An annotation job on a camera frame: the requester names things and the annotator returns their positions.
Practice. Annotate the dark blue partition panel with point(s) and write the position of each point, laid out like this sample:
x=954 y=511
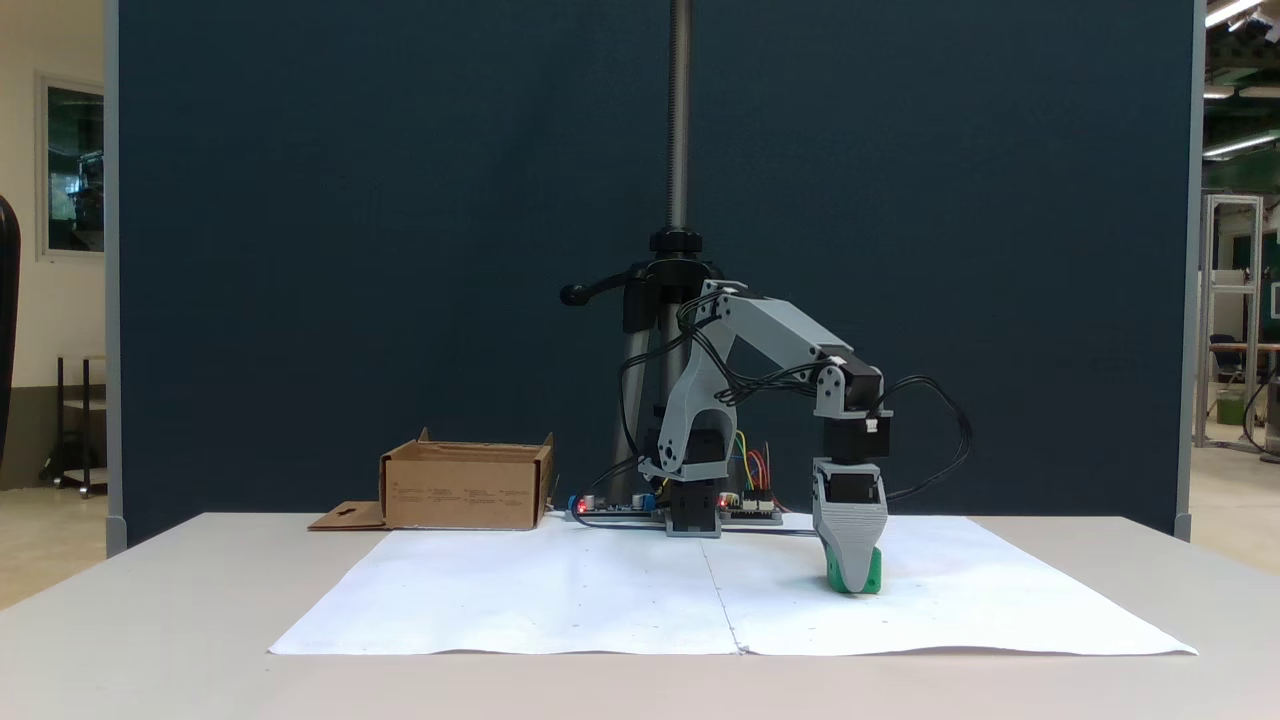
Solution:
x=350 y=250

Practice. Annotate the aluminium frame rack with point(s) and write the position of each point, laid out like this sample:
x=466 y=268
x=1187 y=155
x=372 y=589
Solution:
x=1235 y=199

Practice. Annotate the blue circuit board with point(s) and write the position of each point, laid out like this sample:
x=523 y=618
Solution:
x=610 y=510

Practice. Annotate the black rounded object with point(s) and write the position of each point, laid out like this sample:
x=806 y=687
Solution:
x=8 y=320

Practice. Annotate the black shelf cart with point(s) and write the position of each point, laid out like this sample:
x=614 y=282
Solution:
x=60 y=420

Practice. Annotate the white ceiling light tube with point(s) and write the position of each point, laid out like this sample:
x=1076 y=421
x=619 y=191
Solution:
x=1240 y=145
x=1230 y=12
x=1218 y=92

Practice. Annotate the white paper sheet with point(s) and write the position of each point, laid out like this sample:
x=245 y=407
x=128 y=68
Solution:
x=560 y=590

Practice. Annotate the grey ribbed wide gripper finger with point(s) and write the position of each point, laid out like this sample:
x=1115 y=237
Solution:
x=850 y=540

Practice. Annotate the framed wall window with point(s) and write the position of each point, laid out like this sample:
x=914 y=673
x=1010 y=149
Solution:
x=75 y=170

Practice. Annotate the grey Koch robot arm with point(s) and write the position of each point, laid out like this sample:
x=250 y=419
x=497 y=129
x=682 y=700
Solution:
x=780 y=325

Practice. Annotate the brown cardboard box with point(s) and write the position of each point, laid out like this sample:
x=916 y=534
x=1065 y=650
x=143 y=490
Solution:
x=460 y=490

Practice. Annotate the black tripod with metal pole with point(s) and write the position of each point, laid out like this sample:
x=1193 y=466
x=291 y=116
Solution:
x=679 y=120

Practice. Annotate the green die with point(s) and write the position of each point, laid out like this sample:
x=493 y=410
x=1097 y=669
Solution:
x=875 y=572

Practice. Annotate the green bin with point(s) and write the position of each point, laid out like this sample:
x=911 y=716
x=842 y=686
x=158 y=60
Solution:
x=1230 y=408

